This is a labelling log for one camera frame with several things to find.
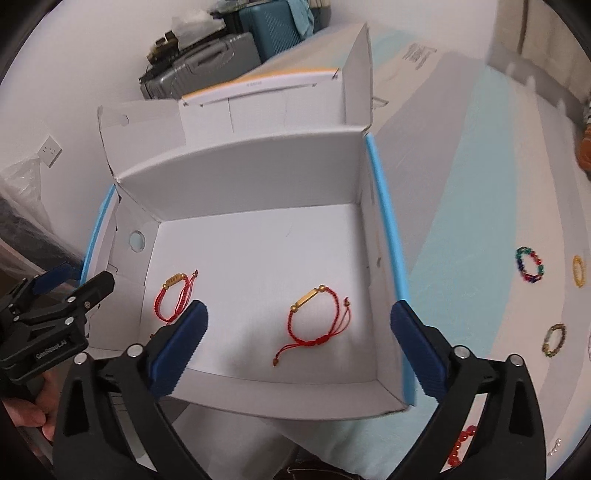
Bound white pearl earrings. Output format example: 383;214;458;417
547;438;562;457

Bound person's left hand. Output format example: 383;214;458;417
2;370;60;439

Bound striped bed sheet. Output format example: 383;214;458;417
174;20;591;480

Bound large red string bracelet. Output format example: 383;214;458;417
271;284;353;368

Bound teal suitcase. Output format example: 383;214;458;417
238;1;315;63

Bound blue yellow cardboard box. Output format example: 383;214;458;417
83;24;415;420

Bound multicolour bead bracelet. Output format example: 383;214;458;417
515;245;545;284

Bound brown wooden bead bracelet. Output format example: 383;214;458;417
541;323;568;359

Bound striped orange red pillow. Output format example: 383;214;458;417
576;98;591;177

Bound clear plastic bag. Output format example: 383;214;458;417
1;156;53;239

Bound white wall socket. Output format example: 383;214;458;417
37;135;63;168

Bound large red bead bracelet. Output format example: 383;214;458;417
445;424;478;468

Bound grey suitcase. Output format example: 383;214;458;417
139;33;262;100

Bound beige curtain centre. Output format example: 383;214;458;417
488;1;590;104

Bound small red string bracelet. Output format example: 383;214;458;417
152;269;201;325

